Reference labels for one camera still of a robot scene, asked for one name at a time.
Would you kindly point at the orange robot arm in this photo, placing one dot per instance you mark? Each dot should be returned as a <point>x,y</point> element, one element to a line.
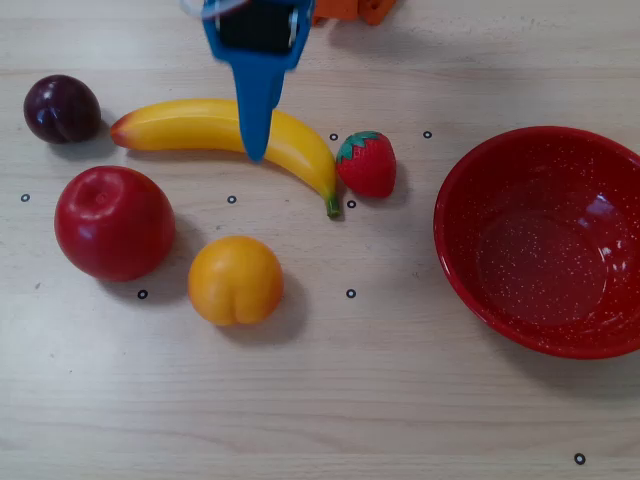
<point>371,11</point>

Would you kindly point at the red toy apple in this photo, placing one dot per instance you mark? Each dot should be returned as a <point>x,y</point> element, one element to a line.
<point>114,224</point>

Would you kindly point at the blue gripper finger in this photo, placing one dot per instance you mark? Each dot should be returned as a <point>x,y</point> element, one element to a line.
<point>257,115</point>

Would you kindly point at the orange yellow toy peach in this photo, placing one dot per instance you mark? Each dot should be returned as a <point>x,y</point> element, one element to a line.
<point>235,280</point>

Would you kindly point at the red speckled bowl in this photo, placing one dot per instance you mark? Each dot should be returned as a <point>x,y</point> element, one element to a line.
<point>540,260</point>

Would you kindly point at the dark purple toy plum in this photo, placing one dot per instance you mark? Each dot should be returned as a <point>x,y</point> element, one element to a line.
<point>61,109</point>

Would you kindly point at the red toy strawberry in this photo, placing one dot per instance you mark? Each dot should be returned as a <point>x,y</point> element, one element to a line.
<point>367,165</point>

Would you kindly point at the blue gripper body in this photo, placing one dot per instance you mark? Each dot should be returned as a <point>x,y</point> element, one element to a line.
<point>256,35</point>

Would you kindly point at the yellow toy banana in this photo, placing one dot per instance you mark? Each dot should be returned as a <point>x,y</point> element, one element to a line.
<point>200,127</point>

